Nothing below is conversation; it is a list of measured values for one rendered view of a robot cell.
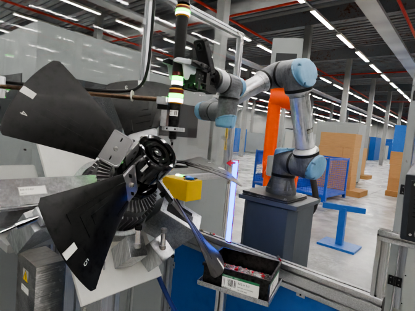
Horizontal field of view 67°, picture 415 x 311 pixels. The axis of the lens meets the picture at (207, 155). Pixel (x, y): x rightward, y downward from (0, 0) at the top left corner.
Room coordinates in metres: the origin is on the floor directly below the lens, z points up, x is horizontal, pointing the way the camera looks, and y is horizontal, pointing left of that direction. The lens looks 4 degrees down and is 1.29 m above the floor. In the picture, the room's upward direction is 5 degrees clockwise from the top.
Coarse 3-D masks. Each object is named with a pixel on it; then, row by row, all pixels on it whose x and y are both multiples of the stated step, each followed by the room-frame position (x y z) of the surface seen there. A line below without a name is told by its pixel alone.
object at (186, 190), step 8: (168, 176) 1.41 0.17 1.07; (176, 176) 1.43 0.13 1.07; (168, 184) 1.40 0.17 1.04; (176, 184) 1.36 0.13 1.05; (184, 184) 1.33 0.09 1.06; (192, 184) 1.35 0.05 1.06; (200, 184) 1.39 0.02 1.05; (176, 192) 1.36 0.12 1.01; (184, 192) 1.33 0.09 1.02; (192, 192) 1.35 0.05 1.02; (200, 192) 1.39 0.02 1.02; (184, 200) 1.33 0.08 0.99; (192, 200) 1.35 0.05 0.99
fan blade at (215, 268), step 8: (176, 200) 0.82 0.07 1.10; (176, 208) 0.88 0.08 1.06; (184, 216) 0.78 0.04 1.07; (192, 224) 0.79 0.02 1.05; (200, 240) 0.76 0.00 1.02; (200, 248) 0.73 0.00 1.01; (208, 248) 0.78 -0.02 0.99; (208, 256) 0.74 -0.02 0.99; (216, 256) 0.82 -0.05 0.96; (208, 264) 0.71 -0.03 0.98; (216, 264) 0.76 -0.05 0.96; (216, 272) 0.73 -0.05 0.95
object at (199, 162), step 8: (184, 160) 1.06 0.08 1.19; (192, 160) 1.09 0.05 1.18; (200, 160) 1.13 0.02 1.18; (208, 160) 1.16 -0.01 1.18; (200, 168) 0.95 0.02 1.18; (208, 168) 1.00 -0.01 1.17; (216, 168) 1.06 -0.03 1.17; (224, 176) 1.01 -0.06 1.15; (232, 176) 1.08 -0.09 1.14; (240, 184) 1.05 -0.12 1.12
